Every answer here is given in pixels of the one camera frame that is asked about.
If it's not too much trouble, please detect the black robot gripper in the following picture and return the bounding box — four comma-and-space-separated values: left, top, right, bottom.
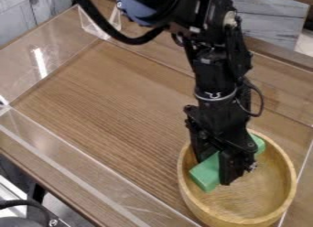
184, 90, 257, 186

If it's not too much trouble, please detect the green rectangular block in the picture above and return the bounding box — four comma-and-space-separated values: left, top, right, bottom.
189, 133, 267, 193

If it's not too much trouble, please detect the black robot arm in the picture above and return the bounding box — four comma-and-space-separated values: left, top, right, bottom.
75, 0, 261, 185

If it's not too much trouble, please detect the brown wooden bowl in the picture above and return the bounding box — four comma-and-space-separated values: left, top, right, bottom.
178, 130, 297, 227

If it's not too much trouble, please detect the clear acrylic tray wall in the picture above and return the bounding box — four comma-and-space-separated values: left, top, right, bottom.
0, 103, 201, 227

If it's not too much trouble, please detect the black metal table frame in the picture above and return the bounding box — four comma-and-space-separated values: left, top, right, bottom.
23, 183, 83, 227

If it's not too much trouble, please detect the clear acrylic corner bracket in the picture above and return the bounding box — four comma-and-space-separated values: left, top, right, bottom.
78, 7, 121, 40

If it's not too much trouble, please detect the black cable lower left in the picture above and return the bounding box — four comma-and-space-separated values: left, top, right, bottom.
0, 199, 52, 227

